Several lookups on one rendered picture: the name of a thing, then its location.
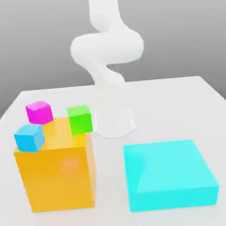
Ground small green cube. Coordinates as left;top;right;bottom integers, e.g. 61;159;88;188
66;104;94;137

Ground small magenta cube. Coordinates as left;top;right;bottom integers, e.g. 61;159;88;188
25;99;54;126

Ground small blue cube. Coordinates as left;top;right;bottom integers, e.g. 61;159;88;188
13;123;47;154

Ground large cyan box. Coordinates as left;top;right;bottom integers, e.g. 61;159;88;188
122;137;221;213

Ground large orange box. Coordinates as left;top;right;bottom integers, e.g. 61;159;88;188
11;114;99;215

